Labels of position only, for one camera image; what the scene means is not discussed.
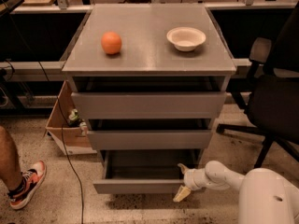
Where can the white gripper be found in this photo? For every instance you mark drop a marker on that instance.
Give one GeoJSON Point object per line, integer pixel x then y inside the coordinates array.
{"type": "Point", "coordinates": [190, 179]}

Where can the grey bottom drawer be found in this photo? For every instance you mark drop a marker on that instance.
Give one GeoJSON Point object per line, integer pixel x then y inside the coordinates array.
{"type": "Point", "coordinates": [145, 171]}

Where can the grey drawer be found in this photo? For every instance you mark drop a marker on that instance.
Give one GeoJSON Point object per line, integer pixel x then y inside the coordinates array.
{"type": "Point", "coordinates": [137, 140]}
{"type": "Point", "coordinates": [199, 105]}
{"type": "Point", "coordinates": [145, 171]}

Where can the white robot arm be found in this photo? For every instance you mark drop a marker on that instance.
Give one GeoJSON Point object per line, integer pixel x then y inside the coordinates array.
{"type": "Point", "coordinates": [264, 196]}

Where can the grey middle drawer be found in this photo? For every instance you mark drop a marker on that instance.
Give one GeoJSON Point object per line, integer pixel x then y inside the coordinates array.
{"type": "Point", "coordinates": [137, 140]}

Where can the grey drawer cabinet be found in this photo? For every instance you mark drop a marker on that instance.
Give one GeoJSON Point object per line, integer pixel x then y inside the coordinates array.
{"type": "Point", "coordinates": [148, 62]}

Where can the grey top drawer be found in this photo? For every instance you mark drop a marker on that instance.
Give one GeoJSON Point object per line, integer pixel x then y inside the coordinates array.
{"type": "Point", "coordinates": [199, 105]}

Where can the black office chair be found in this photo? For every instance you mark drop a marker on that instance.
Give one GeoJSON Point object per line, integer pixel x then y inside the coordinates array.
{"type": "Point", "coordinates": [273, 105]}

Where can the green white item in box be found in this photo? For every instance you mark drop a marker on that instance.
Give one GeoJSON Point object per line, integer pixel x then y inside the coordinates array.
{"type": "Point", "coordinates": [73, 118]}

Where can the cardboard box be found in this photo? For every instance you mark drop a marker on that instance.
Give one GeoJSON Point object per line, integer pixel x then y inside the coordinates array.
{"type": "Point", "coordinates": [71, 140]}

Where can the white paper bowl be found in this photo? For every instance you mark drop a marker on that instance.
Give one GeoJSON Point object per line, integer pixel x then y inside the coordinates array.
{"type": "Point", "coordinates": [186, 38]}

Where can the orange white sneaker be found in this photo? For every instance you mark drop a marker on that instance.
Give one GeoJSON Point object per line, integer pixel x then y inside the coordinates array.
{"type": "Point", "coordinates": [31, 181]}

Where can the orange fruit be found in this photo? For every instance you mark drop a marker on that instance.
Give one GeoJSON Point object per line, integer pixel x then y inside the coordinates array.
{"type": "Point", "coordinates": [111, 43]}

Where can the person's bare leg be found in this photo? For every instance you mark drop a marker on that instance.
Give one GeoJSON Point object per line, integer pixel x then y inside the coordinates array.
{"type": "Point", "coordinates": [10, 171]}

